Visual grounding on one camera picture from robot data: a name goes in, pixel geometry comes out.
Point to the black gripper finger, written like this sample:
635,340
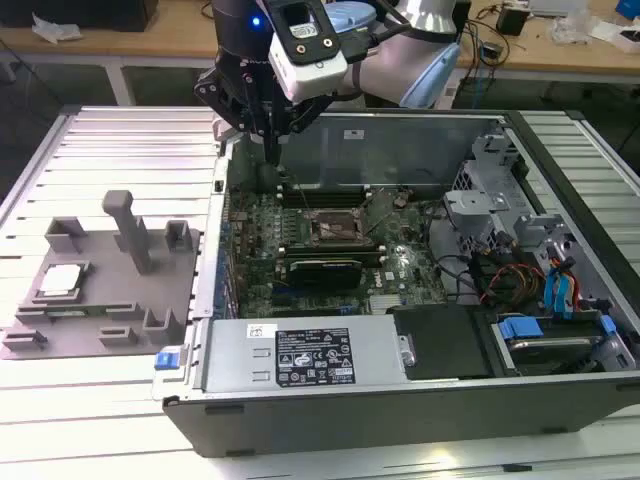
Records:
220,95
307,117

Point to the metal socket locking lever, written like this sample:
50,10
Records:
305,198

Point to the silver square CPU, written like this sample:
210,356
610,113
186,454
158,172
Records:
60,281

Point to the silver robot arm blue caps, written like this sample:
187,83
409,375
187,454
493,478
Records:
400,55

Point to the CPU socket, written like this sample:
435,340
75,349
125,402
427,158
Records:
340,230

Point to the grey case latch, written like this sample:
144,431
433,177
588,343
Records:
220,131

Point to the black RAM slot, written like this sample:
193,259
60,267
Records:
325,198
325,204
325,186
325,192
330,246

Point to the black round board component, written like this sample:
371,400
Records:
266,176

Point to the round coin battery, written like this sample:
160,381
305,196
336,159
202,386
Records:
400,201

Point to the green motherboard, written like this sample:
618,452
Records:
260,235

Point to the black graphics card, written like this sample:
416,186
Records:
325,275

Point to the large black equipment box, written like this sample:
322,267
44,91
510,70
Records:
75,12

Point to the crumpled white paper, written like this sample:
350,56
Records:
55,29

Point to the tall black box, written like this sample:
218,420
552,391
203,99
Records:
462,15

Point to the silver drive cage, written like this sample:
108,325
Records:
475,200

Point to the small grey adapter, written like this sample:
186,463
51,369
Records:
492,50

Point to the silver chipset heatsink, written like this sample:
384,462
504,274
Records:
386,303

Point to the small black cube box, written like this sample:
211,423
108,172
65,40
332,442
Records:
511,20

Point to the grey parts rack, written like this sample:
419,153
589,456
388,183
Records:
100,300

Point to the silver power supply unit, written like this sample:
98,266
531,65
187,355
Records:
240,360

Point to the black plastic shroud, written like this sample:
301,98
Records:
440,340

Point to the green RAM stick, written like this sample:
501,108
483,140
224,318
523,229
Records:
75,313

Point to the blue case latch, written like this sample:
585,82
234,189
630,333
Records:
166,361

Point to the flat silver box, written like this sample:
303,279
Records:
555,5

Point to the clear plastic bag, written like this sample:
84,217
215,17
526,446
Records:
570,27

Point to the black grey PC case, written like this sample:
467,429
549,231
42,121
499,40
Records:
400,425

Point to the hard disk in blue carrier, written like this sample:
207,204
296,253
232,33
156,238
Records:
550,350

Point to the blue box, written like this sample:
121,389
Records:
629,7

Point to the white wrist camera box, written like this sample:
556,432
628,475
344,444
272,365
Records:
310,75

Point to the wooden desk white frame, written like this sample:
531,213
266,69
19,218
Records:
150,42

